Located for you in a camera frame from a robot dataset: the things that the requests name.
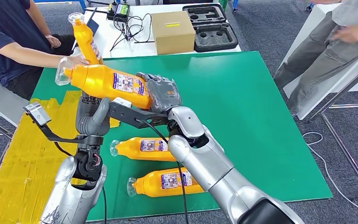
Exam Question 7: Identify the person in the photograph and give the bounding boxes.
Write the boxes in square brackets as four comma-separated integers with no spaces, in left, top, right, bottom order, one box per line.
[273,0,358,117]
[0,0,90,101]

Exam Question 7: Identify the black object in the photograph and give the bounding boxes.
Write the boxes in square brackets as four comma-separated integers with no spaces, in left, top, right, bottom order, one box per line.
[163,0,213,5]

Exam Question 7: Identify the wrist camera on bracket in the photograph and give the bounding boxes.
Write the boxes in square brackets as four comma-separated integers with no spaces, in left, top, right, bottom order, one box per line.
[23,102,104,145]
[108,97,170,129]

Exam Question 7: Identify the yellow plastic sheet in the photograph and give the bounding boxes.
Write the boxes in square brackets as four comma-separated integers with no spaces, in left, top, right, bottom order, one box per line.
[0,90,121,224]

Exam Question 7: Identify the orange plastic bottle clear cap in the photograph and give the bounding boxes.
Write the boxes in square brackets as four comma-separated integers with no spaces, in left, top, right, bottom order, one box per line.
[126,168,205,198]
[110,137,177,162]
[55,56,153,110]
[67,12,104,66]

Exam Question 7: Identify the person's right hand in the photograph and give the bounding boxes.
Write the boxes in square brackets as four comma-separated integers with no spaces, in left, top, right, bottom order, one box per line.
[64,55,90,67]

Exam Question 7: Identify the white bench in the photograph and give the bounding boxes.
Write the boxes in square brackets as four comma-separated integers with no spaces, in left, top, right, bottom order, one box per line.
[282,3,358,120]
[0,66,31,129]

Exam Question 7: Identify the black foam case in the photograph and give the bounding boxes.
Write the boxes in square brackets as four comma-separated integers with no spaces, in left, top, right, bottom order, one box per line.
[182,3,239,53]

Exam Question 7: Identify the brown cardboard box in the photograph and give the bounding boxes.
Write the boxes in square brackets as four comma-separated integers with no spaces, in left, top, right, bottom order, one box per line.
[151,11,196,56]

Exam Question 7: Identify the person's left hand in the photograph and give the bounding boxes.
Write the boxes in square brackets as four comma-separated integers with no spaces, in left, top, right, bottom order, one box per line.
[44,35,62,49]
[331,23,358,44]

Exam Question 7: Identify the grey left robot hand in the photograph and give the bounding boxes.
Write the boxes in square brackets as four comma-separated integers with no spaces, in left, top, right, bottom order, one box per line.
[75,91,112,137]

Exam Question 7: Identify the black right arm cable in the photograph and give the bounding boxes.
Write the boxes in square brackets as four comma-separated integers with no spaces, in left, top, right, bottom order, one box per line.
[136,118,189,224]

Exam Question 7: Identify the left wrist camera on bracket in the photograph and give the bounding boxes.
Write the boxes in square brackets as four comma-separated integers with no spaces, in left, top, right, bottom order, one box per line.
[23,102,104,145]

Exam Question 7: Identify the white floor cable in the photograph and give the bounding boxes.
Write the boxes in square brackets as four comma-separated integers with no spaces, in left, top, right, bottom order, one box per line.
[302,132,358,219]

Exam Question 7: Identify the black tangled cables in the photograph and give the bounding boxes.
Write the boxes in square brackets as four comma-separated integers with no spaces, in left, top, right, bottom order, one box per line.
[109,14,154,53]

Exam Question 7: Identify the dark blue tablet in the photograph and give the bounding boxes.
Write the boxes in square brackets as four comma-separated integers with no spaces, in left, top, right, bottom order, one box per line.
[86,7,100,36]

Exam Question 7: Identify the white table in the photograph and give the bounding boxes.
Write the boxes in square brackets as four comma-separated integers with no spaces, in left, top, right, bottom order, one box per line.
[69,3,242,59]

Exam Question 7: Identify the black controller with green screen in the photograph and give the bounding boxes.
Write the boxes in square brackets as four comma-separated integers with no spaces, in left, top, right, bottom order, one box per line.
[106,2,131,21]

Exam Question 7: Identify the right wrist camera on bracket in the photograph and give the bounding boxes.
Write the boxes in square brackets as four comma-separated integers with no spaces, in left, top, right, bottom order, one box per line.
[108,97,170,129]

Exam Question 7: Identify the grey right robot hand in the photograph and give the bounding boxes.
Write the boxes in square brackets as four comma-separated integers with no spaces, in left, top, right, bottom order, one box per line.
[136,72,183,114]

